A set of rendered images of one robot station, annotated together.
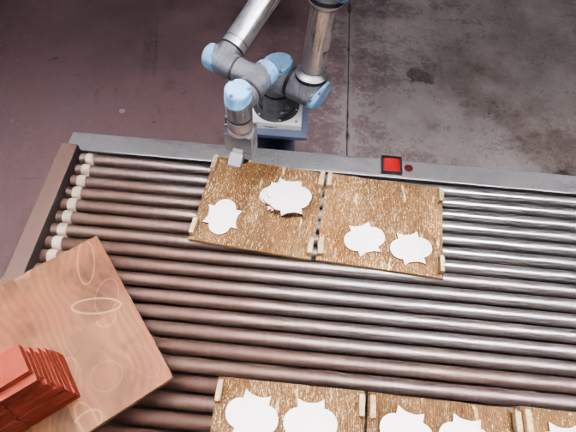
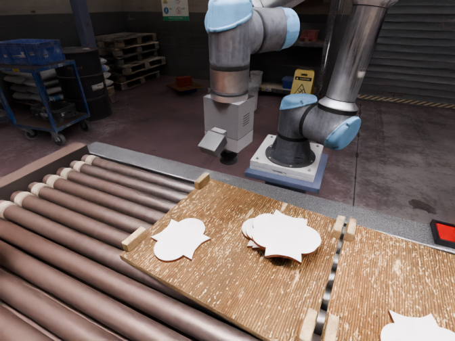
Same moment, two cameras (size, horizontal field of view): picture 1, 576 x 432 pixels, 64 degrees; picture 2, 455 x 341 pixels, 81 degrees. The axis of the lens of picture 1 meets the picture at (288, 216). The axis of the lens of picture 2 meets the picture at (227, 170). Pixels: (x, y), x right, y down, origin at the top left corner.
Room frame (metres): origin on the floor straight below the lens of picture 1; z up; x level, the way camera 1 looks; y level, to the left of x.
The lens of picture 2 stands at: (0.42, -0.04, 1.40)
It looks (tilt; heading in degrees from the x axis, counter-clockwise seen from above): 32 degrees down; 22
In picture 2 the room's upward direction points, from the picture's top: straight up
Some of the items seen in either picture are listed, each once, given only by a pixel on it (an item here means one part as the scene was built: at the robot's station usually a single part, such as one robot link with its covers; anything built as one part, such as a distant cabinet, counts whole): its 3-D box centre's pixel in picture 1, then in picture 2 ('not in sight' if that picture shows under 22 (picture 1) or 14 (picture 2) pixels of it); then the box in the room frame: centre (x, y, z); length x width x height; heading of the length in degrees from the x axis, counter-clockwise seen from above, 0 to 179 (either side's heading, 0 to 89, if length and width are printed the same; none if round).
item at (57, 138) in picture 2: not in sight; (42, 99); (2.47, 3.09, 0.46); 0.79 x 0.62 x 0.91; 88
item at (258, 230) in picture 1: (260, 206); (239, 239); (0.84, 0.10, 0.93); 0.41 x 0.35 x 0.02; 82
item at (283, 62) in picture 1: (278, 74); (298, 114); (1.34, 0.06, 1.07); 0.13 x 0.12 x 0.14; 60
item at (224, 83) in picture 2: (238, 121); (227, 78); (0.91, 0.15, 1.27); 0.08 x 0.08 x 0.05
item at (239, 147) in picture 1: (237, 143); (221, 120); (0.90, 0.16, 1.20); 0.12 x 0.09 x 0.16; 168
